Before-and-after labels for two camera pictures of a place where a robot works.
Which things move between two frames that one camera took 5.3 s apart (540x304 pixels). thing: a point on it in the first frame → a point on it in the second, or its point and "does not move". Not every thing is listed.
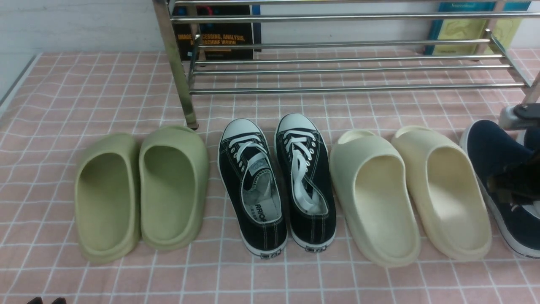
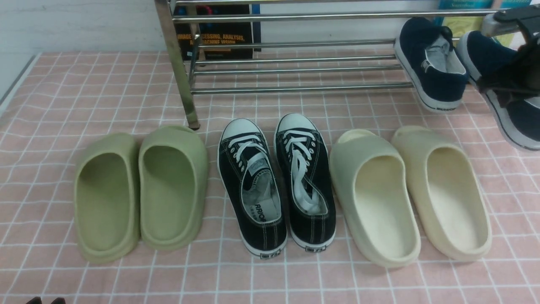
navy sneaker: [507, 170] → [483, 53]
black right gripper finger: [60, 300] does not move
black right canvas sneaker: [307, 182] does not move
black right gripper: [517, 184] → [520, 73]
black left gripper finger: [36, 300] does not move
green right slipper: [174, 169] does not move
